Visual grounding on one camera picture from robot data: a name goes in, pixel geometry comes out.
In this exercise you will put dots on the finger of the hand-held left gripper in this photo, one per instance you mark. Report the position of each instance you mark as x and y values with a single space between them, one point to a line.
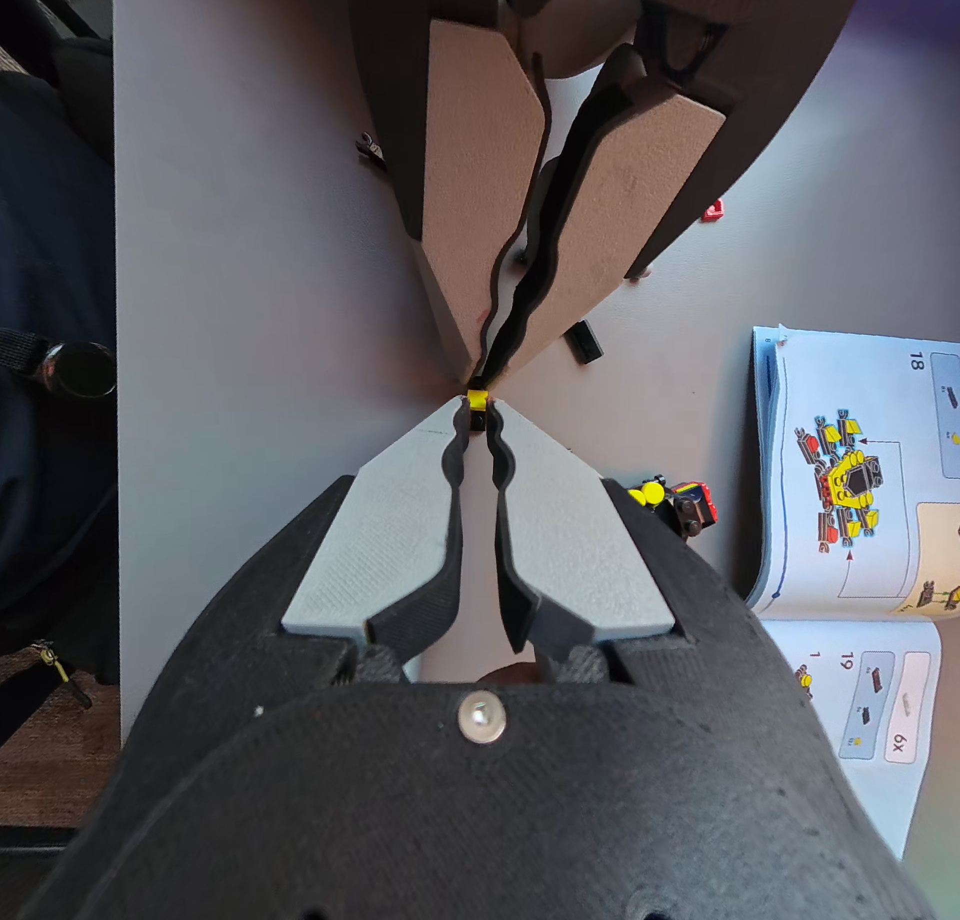
472 169
622 192

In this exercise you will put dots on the black chair leg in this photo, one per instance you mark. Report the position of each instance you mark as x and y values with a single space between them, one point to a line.
45 1

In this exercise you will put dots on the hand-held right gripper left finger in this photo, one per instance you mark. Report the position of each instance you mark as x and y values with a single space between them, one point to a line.
375 552

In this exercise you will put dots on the open lego instruction booklet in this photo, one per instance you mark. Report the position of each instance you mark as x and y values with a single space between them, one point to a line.
862 560

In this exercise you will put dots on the person's dark blue clothing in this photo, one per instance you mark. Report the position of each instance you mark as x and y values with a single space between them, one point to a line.
52 259

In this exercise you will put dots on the black bag with zipper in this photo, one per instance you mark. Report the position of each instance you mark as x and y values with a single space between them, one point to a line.
30 687

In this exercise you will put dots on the small red lego piece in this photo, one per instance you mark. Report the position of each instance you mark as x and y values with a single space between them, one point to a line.
714 211

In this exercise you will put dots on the small yellow black lego piece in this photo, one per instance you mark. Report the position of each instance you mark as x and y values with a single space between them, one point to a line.
477 397

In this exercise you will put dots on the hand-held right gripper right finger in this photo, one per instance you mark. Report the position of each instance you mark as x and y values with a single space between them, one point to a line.
585 552

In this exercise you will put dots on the yellow black red lego model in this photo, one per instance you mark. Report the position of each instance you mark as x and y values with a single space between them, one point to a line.
686 511

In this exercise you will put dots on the tiny black lego clip piece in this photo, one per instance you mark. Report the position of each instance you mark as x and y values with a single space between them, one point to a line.
371 147

